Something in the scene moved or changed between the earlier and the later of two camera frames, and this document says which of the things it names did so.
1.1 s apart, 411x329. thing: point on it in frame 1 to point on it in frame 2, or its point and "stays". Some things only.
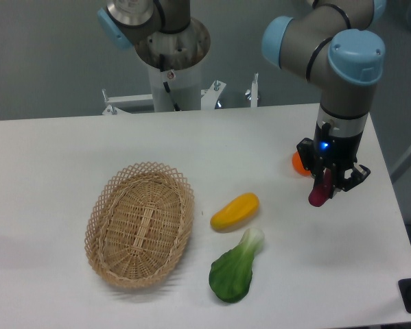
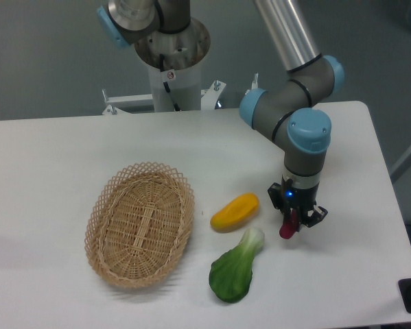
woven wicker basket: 139,225 stays
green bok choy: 230,276 stays
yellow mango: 235,213 stays
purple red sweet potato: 321,192 to 289,228
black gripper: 339,153 to 286,197
